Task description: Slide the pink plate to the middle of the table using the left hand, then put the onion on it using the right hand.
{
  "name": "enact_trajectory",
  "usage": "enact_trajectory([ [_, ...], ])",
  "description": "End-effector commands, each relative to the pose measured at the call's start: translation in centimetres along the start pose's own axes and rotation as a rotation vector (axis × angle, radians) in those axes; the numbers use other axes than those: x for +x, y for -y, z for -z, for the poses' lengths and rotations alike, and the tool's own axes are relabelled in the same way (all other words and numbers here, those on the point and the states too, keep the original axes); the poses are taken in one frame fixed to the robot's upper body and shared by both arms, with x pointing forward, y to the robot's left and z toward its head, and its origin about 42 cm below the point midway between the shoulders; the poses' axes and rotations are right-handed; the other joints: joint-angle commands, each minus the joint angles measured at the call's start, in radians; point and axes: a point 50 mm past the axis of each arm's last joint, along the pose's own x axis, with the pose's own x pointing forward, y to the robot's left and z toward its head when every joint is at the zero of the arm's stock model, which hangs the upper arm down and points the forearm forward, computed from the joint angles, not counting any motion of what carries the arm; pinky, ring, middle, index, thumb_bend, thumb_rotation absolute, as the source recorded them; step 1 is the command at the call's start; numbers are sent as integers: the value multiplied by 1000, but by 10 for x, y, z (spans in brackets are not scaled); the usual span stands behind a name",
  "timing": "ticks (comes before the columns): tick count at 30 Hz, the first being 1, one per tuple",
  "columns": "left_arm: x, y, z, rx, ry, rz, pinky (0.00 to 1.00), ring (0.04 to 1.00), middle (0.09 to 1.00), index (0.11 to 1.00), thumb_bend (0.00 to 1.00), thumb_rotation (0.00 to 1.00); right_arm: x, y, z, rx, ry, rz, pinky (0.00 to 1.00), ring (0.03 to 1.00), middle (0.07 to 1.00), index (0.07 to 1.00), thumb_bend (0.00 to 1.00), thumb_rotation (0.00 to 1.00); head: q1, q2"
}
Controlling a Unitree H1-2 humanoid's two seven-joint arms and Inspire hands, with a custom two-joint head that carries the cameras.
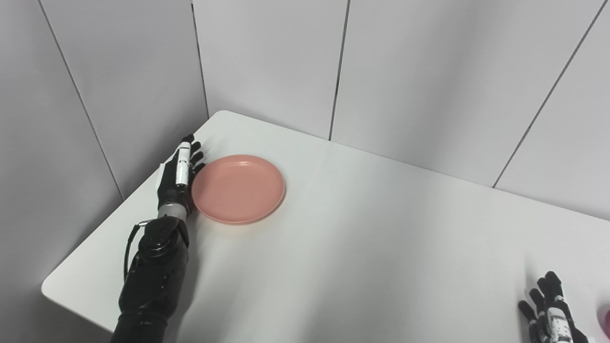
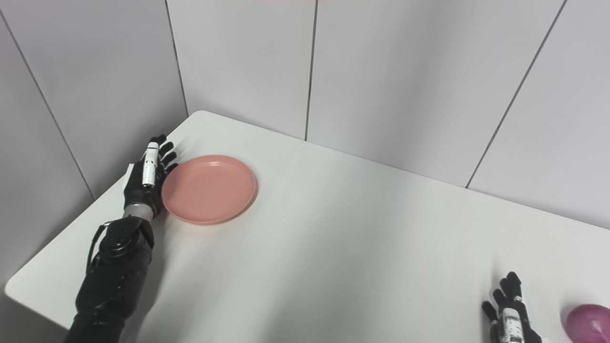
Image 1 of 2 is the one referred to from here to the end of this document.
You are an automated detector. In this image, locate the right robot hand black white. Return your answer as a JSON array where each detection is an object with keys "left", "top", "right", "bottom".
[{"left": 518, "top": 271, "right": 595, "bottom": 343}]

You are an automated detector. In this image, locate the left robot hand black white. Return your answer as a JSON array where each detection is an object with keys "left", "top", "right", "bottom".
[{"left": 157, "top": 134, "right": 206, "bottom": 217}]

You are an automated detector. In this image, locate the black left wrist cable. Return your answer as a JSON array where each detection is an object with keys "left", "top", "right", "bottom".
[{"left": 123, "top": 219, "right": 155, "bottom": 282}]

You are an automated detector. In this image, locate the pink plate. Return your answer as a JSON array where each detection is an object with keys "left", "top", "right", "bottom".
[{"left": 191, "top": 154, "right": 286, "bottom": 225}]

